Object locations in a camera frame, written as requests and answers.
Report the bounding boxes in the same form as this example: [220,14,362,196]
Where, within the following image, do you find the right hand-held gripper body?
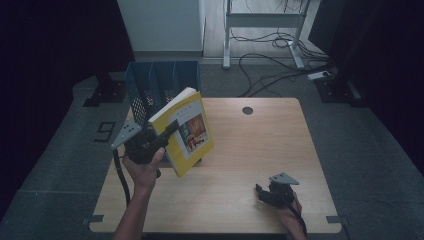
[265,172,300,208]

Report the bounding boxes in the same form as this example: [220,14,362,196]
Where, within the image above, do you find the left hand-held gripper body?
[110,119,169,165]

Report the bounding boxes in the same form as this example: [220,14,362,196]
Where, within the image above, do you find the yellow book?
[147,86,215,178]

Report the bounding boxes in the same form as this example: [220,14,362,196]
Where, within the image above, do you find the person's right hand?
[278,196,304,231]

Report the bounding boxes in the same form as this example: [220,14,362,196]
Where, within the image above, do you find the person's left hand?
[121,147,166,194]

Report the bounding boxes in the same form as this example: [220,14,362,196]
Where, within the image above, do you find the black stand base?
[314,78,363,108]
[83,71,128,108]

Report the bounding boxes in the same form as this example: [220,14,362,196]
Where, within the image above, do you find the white cabinet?
[116,0,206,58]

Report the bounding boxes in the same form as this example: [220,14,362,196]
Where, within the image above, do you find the white power strip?
[307,70,331,82]

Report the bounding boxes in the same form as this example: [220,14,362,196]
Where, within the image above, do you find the dark curtain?
[0,0,134,221]
[308,0,424,168]

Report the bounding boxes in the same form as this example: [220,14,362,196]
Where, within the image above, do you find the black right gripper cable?
[283,196,308,236]

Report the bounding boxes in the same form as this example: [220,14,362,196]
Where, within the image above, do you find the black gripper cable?
[112,148,132,207]
[283,196,308,236]

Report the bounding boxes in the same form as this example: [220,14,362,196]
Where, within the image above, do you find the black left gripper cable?
[112,148,132,207]

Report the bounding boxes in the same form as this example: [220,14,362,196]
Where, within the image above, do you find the grey table bracket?
[325,215,349,225]
[82,214,105,226]

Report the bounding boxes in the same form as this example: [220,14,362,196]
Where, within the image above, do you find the black floor cables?
[229,0,333,98]

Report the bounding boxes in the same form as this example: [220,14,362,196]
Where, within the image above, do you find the white metal desk frame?
[222,0,313,70]

